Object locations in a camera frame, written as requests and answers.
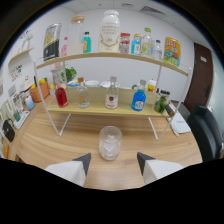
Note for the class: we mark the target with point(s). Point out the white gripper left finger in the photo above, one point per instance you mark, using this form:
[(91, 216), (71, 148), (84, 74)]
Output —
[(71, 171)]

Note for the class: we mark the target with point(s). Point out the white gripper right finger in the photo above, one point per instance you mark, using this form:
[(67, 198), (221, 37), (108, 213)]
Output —
[(156, 170)]

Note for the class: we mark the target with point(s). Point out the clear bottle orange cap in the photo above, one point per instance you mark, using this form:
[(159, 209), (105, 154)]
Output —
[(83, 98)]

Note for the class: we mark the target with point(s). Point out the red liquid bottle white cap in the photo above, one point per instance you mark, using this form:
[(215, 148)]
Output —
[(61, 97)]

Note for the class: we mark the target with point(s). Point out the clear bottle green cap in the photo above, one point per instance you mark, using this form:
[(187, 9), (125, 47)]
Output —
[(147, 45)]

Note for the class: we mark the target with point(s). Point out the small green cup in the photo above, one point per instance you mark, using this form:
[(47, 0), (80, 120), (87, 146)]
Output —
[(16, 116)]

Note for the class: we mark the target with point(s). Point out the clear glass tumbler with ice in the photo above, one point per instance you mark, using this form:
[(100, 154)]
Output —
[(110, 145)]

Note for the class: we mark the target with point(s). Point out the white notebook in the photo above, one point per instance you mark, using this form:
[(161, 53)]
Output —
[(180, 124)]

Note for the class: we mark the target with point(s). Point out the dark muddler wooden end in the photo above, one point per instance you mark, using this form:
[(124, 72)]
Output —
[(170, 110)]

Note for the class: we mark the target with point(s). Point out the black chair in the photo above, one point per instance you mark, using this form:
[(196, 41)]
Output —
[(208, 133)]

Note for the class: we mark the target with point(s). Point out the glass of green limes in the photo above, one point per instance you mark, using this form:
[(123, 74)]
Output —
[(160, 105)]

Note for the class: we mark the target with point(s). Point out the white tray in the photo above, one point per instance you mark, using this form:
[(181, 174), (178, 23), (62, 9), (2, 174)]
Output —
[(22, 120)]

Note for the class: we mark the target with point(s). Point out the blue liquid bottle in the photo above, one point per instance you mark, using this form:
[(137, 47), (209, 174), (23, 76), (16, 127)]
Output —
[(138, 100)]

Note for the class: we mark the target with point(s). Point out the black bag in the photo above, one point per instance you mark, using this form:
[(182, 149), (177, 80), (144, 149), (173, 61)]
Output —
[(8, 131)]

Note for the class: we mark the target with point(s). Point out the two-tier wooden shelf rack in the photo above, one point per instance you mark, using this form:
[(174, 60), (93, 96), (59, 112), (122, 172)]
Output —
[(100, 100)]

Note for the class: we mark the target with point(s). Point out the light blue white container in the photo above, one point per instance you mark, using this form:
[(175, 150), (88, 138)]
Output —
[(29, 104)]

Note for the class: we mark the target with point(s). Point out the clear bottle red label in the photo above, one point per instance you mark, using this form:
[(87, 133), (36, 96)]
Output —
[(112, 98)]

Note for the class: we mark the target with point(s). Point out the orange storage basket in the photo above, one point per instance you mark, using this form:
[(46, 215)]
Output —
[(40, 92)]

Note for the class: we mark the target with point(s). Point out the white desk calendar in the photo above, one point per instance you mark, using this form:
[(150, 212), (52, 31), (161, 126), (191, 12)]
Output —
[(17, 102)]

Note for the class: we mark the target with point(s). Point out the white flower vase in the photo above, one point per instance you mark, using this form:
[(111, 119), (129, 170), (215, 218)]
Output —
[(57, 76)]

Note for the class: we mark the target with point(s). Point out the green potted plant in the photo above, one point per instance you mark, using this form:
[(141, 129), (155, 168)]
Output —
[(70, 73)]

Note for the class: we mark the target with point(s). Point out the brown door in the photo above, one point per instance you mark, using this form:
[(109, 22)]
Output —
[(200, 76)]

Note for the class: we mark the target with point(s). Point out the pink liquid bottle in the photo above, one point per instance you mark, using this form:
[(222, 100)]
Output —
[(64, 49)]

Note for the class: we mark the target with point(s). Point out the small light blue bottle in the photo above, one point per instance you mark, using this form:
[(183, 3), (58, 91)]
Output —
[(136, 46)]

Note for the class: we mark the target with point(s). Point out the teal liquid bottle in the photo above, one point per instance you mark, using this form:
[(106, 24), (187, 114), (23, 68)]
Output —
[(87, 44)]

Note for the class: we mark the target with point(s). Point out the small bottle red label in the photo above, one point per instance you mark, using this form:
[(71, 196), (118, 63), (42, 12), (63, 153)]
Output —
[(125, 45)]

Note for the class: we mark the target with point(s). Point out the black yellow tall can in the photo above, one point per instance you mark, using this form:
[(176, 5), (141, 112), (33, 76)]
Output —
[(51, 43)]

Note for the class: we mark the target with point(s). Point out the glass jar wooden lid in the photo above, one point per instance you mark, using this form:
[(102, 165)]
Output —
[(75, 38)]

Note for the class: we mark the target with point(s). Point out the large white bottle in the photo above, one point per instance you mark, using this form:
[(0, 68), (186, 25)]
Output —
[(109, 33)]

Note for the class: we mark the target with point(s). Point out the wooden wall shelf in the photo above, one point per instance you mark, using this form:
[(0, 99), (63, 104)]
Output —
[(20, 55)]

